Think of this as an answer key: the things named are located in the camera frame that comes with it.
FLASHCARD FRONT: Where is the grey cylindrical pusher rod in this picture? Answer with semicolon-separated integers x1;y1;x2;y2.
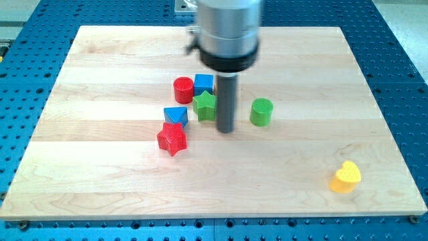
215;72;237;133

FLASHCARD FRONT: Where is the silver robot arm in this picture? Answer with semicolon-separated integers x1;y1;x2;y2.
186;0;263;133

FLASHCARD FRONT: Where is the blue cube block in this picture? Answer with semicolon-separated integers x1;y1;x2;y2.
194;74;214;96

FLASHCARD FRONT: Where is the green star block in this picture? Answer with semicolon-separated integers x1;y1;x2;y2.
193;90;217;122

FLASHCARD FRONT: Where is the green cylinder block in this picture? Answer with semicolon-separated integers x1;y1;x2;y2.
249;98;274;127

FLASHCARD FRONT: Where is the red cylinder block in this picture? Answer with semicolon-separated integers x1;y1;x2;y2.
173;77;194;104

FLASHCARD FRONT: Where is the blue triangle block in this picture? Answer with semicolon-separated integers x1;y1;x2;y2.
164;106;188;127

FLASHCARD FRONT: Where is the red star block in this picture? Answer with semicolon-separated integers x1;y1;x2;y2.
156;123;187;156

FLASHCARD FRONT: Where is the light wooden board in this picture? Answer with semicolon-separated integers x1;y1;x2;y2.
1;25;427;220

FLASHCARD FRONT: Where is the yellow heart block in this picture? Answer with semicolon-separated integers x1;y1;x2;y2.
329;161;362;193

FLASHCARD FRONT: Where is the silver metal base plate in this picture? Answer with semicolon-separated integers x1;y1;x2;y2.
174;0;197;15

